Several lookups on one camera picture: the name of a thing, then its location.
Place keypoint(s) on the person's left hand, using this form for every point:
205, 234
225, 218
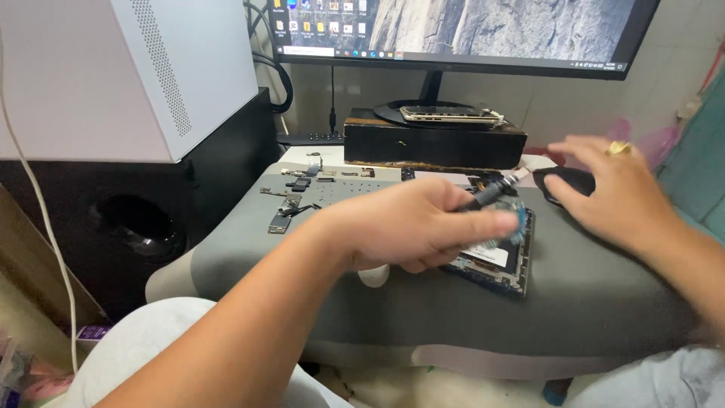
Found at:
396, 226

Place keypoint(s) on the person's right hand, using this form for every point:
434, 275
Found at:
628, 198

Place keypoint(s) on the black precision screwdriver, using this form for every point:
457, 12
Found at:
488, 194

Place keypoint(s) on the small white piece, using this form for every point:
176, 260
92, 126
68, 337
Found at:
374, 276

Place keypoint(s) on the group of tiny screws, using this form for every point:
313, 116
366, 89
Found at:
351, 191

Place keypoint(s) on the small dark metal plate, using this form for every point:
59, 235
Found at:
368, 172

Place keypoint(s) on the pink plastic bag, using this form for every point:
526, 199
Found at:
660, 144

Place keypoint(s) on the black computer mouse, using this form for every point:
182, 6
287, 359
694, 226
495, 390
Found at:
566, 180

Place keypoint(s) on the teal cloth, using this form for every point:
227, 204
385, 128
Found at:
699, 164

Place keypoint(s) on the black wooden box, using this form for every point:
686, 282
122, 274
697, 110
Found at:
430, 146

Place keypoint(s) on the red packet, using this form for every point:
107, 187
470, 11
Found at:
544, 156

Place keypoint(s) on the black flex connector part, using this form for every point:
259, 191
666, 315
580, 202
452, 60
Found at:
299, 184

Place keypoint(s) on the long metal phone component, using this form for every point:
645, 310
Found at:
283, 218

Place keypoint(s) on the opened blue smartphone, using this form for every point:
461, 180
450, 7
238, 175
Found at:
510, 266

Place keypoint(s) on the black power strip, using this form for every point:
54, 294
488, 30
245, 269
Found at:
311, 139

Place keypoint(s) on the gold smartphone with lifted screen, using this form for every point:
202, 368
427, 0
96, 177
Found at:
450, 115

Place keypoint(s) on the grey repair mat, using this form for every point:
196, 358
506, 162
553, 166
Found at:
566, 306

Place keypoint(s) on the black round monitor stand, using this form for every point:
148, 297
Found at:
433, 93

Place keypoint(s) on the black computer monitor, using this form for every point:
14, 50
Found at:
481, 28

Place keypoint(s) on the black subwoofer speaker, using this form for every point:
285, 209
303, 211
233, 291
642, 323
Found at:
130, 226

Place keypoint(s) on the person's white shorts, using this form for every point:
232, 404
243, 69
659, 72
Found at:
141, 345

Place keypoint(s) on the small purple box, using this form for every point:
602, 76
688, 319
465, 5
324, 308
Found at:
93, 332

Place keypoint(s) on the white computer case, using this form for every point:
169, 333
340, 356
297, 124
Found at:
85, 73

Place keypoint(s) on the brown cardboard sheet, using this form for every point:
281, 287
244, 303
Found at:
39, 272

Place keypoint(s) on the heap of colourful plastic bags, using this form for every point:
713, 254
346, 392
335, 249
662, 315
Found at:
28, 379

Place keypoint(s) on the small black camera module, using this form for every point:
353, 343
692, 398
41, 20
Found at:
408, 174

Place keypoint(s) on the small metal bracket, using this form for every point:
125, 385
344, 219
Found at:
293, 173
273, 192

